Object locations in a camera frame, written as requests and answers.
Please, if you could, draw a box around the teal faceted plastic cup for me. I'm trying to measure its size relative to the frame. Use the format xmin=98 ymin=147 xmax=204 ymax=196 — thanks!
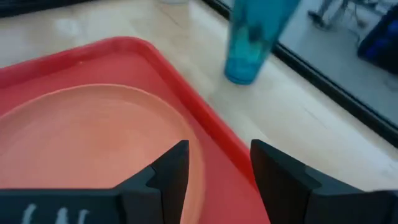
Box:
xmin=224 ymin=0 xmax=302 ymax=85

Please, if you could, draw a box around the dark blue object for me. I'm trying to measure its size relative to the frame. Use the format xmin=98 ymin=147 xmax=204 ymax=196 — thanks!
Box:
xmin=357 ymin=6 xmax=398 ymax=75

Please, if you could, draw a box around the coral plastic plate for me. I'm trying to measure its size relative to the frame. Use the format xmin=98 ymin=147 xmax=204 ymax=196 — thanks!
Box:
xmin=0 ymin=83 xmax=206 ymax=224

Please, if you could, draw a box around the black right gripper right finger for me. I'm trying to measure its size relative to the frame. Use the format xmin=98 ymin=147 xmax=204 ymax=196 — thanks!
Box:
xmin=250 ymin=139 xmax=398 ymax=224

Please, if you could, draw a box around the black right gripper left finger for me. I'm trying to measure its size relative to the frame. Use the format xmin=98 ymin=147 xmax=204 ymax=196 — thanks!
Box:
xmin=0 ymin=139 xmax=190 ymax=224

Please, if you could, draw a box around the office chair base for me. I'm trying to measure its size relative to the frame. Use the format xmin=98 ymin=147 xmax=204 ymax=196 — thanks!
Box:
xmin=307 ymin=0 xmax=385 ymax=30

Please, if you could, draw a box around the red plastic tray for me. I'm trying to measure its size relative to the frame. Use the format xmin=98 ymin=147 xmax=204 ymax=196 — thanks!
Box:
xmin=0 ymin=36 xmax=271 ymax=224

